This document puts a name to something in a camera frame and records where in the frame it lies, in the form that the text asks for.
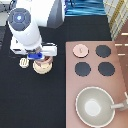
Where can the white gripper blue base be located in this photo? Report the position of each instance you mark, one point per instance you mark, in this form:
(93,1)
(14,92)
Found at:
(39,53)

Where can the pink toy pot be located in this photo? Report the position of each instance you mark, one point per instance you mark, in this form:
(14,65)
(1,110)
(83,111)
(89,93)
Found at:
(47,59)

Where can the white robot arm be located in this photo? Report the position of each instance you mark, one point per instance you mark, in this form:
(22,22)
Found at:
(24,21)

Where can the cream round plate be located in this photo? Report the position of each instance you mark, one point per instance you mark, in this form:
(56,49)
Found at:
(43,69)

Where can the dark round burner back right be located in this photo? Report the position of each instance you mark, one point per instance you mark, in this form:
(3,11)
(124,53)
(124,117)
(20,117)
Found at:
(103,51)

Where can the dark round burner front right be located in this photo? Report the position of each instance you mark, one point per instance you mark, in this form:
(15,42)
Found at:
(106,69)

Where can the pink toy stove counter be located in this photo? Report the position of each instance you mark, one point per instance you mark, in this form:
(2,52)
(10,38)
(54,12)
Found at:
(114,85)

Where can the grey sink bowl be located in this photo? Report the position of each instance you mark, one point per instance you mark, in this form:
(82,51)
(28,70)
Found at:
(93,107)

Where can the wooden shelf unit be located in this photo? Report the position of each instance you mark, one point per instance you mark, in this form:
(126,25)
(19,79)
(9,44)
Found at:
(117,14)

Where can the grey sink faucet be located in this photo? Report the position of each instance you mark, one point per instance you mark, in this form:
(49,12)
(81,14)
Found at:
(121,106)

